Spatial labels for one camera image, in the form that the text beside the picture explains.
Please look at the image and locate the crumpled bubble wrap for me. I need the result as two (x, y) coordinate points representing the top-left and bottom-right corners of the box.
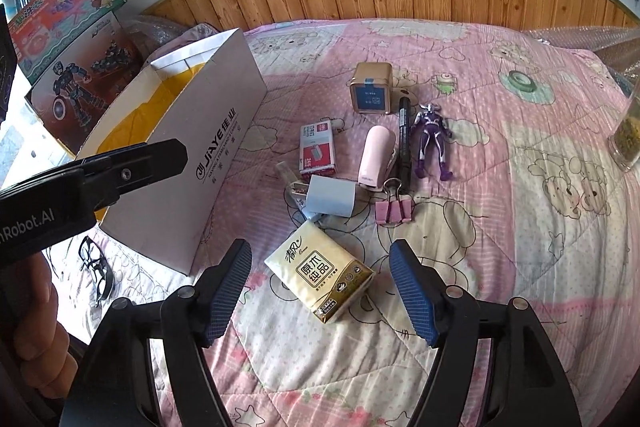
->
(530, 27), (640, 98)
(120, 19), (221, 58)

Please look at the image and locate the red staples box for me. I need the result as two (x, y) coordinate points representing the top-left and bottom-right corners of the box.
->
(299, 123), (336, 174)

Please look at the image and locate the white cardboard box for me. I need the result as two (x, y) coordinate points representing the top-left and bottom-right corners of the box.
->
(75, 28), (268, 277)

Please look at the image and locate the robot picture toy box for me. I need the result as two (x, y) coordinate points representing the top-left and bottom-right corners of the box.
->
(24, 11), (146, 158)

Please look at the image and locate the pink stapler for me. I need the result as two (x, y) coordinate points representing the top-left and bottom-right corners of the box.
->
(357, 126), (399, 192)

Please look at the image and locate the clear small tube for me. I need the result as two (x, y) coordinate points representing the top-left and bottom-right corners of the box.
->
(277, 161), (321, 223)

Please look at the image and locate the purple action figure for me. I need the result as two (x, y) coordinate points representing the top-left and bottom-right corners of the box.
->
(410, 103), (455, 181)

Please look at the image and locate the person's left hand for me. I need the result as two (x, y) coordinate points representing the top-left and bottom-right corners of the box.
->
(20, 256), (77, 392)

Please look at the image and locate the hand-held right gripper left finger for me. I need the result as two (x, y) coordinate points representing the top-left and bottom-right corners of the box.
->
(59, 239), (253, 427)

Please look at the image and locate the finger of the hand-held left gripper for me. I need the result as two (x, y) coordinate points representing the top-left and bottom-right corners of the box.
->
(82, 138), (190, 210)

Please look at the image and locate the white charger plug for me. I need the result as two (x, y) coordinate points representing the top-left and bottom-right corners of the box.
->
(305, 174), (357, 219)

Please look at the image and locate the pink binder clip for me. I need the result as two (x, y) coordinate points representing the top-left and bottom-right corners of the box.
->
(375, 178), (416, 224)

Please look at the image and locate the glass bottle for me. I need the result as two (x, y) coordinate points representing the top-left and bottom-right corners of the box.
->
(607, 79), (640, 172)

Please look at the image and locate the black marker pen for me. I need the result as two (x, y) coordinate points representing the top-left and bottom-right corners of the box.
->
(395, 96), (412, 188)

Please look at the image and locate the colourful cartoon toy box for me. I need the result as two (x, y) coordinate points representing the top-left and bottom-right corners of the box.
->
(11, 0), (127, 85)

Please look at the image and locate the green tape roll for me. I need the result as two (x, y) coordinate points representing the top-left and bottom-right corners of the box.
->
(507, 71), (536, 90)

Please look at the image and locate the gold square tin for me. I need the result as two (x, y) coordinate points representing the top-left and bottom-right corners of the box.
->
(348, 62), (394, 115)

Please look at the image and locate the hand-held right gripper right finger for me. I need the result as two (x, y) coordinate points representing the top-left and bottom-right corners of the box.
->
(389, 239), (583, 427)

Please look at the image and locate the pink printed blanket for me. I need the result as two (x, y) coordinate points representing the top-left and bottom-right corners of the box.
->
(50, 18), (640, 427)

